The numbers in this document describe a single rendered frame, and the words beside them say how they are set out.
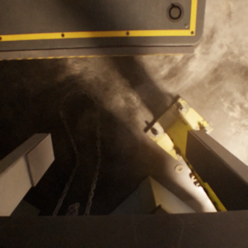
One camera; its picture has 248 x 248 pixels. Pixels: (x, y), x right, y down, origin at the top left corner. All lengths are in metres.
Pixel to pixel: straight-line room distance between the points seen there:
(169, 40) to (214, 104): 0.50
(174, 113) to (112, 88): 0.30
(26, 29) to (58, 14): 0.09
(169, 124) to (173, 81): 0.19
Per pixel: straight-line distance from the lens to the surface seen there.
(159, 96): 0.83
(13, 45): 0.56
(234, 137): 1.03
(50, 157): 0.17
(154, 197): 0.84
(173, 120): 0.85
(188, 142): 0.16
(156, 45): 0.49
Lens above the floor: 0.80
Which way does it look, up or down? 72 degrees down
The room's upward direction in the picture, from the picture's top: 178 degrees clockwise
